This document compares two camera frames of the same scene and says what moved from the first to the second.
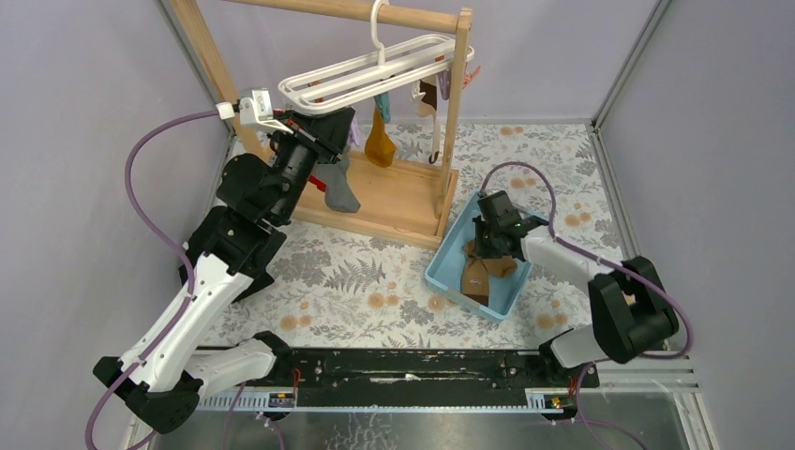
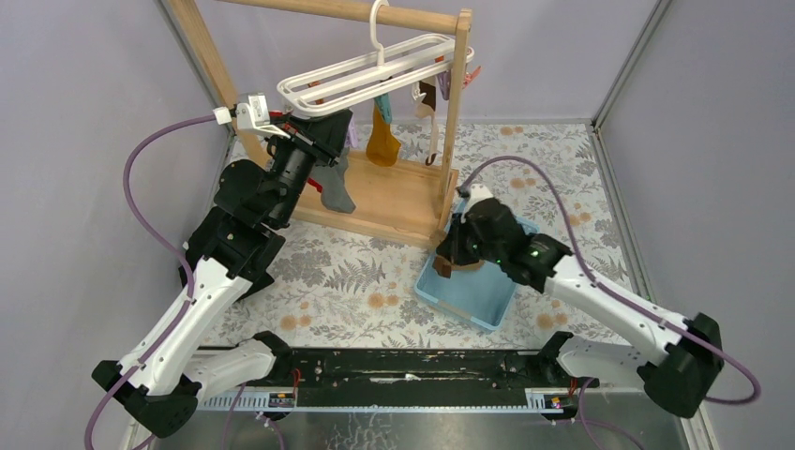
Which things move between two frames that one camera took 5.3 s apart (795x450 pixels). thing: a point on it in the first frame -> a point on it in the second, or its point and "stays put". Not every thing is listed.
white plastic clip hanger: [383, 67] stays put
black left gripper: [316, 143] stays put
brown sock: [475, 272] -> [444, 267]
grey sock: [339, 194] stays put
